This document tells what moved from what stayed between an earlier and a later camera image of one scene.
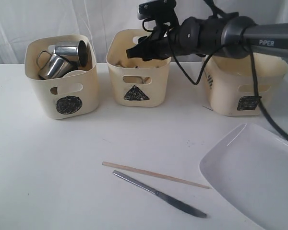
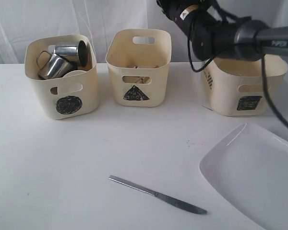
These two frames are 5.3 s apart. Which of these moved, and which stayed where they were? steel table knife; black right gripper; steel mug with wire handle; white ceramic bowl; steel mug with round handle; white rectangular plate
Moved: black right gripper; steel table knife
Stayed: steel mug with round handle; white ceramic bowl; steel mug with wire handle; white rectangular plate
